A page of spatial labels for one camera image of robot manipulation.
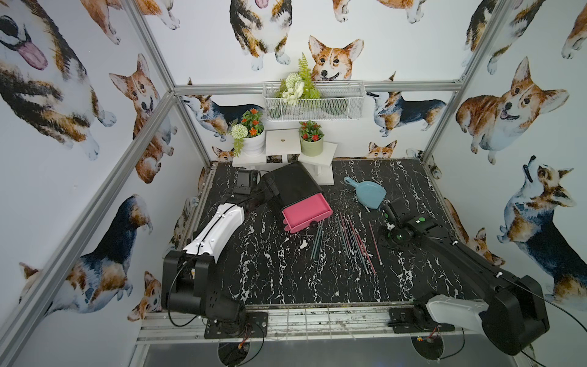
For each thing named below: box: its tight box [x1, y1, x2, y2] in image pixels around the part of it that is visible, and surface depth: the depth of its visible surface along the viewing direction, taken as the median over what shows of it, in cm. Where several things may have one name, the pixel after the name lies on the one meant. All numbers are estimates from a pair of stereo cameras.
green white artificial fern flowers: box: [275, 51, 322, 107], surface depth 82 cm
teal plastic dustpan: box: [343, 176, 387, 210], surface depth 112 cm
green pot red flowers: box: [298, 120, 325, 157], surface depth 97 cm
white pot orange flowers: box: [230, 107, 266, 157], surface depth 95 cm
